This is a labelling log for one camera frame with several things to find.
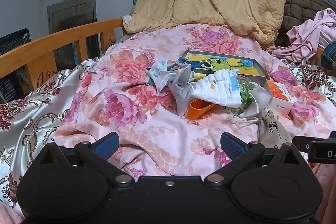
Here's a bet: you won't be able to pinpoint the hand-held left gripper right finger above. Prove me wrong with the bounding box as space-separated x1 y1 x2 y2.
205 132 300 186

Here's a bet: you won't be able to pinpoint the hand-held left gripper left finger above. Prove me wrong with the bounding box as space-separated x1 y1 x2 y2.
39 132 134 186

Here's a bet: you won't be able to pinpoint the grey linen drawstring pouch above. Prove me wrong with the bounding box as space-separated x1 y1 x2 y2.
226 110 293 147

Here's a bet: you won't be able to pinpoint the glass jar of green stars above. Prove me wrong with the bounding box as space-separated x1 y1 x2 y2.
224 75 273 119

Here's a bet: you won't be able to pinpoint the orange cup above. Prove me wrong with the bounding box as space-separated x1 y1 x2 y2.
186 99 216 120

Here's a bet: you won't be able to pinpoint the white quilted cloth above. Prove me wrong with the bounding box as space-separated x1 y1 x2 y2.
190 69 243 109

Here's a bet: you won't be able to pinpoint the grey cloth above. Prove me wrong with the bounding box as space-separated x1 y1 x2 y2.
168 65 195 117

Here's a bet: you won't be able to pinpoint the grey tray with cartoon print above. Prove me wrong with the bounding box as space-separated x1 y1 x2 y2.
181 50 271 86

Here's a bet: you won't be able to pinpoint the white blue patterned cloth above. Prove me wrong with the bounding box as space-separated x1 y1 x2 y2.
146 61 171 94

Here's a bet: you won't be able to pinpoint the person's right hand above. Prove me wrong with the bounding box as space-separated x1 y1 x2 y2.
312 164 336 214

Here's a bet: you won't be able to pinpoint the pink floral quilt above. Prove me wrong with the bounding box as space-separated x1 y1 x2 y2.
54 23 336 177

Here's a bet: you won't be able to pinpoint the orange white box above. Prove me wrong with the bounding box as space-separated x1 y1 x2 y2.
264 79 294 115

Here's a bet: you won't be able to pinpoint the blue jeans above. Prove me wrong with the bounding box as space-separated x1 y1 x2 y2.
321 41 336 72

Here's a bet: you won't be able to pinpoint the black plastic crate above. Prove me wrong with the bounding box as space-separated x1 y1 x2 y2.
0 72 20 104
0 28 31 55

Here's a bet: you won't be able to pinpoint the pink fleece garment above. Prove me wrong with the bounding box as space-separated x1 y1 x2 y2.
0 202 23 224

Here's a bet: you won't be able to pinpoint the white crumpled cloth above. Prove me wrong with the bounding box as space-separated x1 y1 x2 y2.
122 14 133 28

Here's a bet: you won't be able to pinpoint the grey door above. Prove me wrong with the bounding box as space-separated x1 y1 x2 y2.
47 0 103 59

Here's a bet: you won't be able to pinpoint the wooden bed end rail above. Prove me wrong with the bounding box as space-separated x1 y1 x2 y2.
316 47 325 65

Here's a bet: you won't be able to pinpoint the wooden bed side rail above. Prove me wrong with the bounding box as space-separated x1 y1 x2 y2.
0 17 124 98

